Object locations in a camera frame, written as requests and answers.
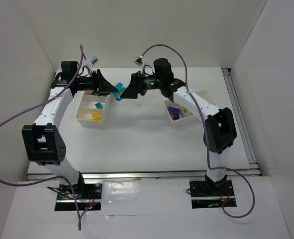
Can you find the large yellow lego brick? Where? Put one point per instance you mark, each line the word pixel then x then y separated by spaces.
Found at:
pixel 96 117

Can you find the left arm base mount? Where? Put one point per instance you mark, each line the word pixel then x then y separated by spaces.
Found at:
pixel 88 197

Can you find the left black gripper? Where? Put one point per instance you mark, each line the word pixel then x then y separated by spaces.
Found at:
pixel 97 82

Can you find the aluminium rail front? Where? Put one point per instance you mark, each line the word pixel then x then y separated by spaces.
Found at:
pixel 132 175

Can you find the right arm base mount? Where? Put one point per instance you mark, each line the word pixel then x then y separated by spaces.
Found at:
pixel 202 197

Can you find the aluminium rail right side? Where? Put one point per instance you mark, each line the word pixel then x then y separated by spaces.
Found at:
pixel 253 164

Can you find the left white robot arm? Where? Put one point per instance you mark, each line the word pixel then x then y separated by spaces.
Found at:
pixel 43 143

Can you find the green sloped lego brick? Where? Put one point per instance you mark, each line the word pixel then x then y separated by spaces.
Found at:
pixel 187 112

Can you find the purple printed lego brick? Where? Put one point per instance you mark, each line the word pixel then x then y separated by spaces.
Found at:
pixel 176 117

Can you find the right white divided tray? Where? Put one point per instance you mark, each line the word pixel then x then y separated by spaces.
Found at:
pixel 185 116

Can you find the teal character lego figure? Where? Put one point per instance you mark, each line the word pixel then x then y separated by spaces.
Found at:
pixel 117 95

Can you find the aluminium rail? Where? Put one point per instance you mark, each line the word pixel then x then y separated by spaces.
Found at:
pixel 253 164
pixel 132 175

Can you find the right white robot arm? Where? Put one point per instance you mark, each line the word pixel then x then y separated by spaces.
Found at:
pixel 218 124

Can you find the left white divided tray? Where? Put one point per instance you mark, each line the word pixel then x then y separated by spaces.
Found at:
pixel 87 107

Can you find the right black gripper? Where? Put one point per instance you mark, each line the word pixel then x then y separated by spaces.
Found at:
pixel 138 84

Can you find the small teal lego brick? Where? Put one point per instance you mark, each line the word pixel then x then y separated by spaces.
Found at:
pixel 99 105

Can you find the white divided tray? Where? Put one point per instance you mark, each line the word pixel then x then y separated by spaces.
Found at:
pixel 87 107
pixel 185 116

